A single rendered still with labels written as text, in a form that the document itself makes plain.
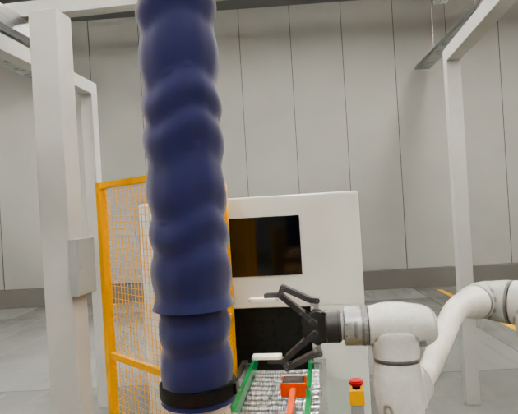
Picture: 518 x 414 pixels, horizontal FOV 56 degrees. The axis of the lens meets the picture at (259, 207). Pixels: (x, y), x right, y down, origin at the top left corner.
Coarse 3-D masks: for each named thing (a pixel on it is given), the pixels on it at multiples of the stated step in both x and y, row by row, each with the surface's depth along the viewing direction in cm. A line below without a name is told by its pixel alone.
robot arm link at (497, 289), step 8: (496, 280) 150; (504, 280) 148; (512, 280) 146; (488, 288) 146; (496, 288) 145; (504, 288) 144; (496, 296) 144; (504, 296) 143; (496, 304) 144; (504, 304) 142; (496, 312) 144; (504, 312) 143; (496, 320) 146; (504, 320) 144
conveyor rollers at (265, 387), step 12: (264, 372) 399; (276, 372) 398; (288, 372) 397; (300, 372) 395; (312, 372) 394; (252, 384) 373; (264, 384) 372; (276, 384) 371; (312, 384) 367; (252, 396) 347; (264, 396) 346; (276, 396) 345; (312, 396) 341; (252, 408) 328; (264, 408) 327; (276, 408) 326; (300, 408) 324; (312, 408) 323
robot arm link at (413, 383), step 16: (464, 288) 145; (480, 288) 144; (448, 304) 135; (464, 304) 135; (480, 304) 139; (448, 320) 130; (448, 336) 127; (432, 352) 123; (448, 352) 125; (384, 368) 108; (400, 368) 107; (416, 368) 108; (432, 368) 120; (384, 384) 108; (400, 384) 106; (416, 384) 107; (432, 384) 113; (384, 400) 108; (400, 400) 106; (416, 400) 106
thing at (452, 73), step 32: (448, 64) 440; (96, 96) 492; (448, 96) 440; (96, 128) 488; (448, 128) 446; (96, 160) 484; (96, 224) 482; (96, 256) 482; (96, 320) 482; (96, 352) 482
